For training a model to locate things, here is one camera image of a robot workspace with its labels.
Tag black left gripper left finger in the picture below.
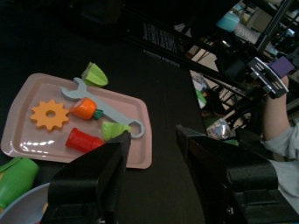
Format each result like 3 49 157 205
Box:
41 130 132 224

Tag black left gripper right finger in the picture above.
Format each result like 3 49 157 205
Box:
173 124 299 224

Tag person's bare forearm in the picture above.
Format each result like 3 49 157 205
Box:
260 74 292 142

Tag red toy cylinder piece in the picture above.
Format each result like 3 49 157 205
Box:
64 127 107 153

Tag light green toy wedge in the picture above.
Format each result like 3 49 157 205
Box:
100 121 133 142
80 61 109 88

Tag crumpled clear plastic bag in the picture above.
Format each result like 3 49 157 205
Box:
206 117 232 141

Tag pink plastic tray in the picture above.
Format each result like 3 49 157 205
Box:
0 73 153 170

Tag grey toy wrench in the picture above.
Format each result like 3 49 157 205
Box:
60 77 145 139

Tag green toy cup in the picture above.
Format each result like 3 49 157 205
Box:
0 156 40 210

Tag orange toy carrot piece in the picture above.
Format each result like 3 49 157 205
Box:
69 97 105 121

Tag light blue bowl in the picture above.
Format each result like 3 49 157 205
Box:
0 182 52 224

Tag orange toy gear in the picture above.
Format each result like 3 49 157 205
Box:
29 99 71 131

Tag teal cup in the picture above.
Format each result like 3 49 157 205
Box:
215 11 240 33

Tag black metal frame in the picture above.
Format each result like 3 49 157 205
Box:
120 0 299 130

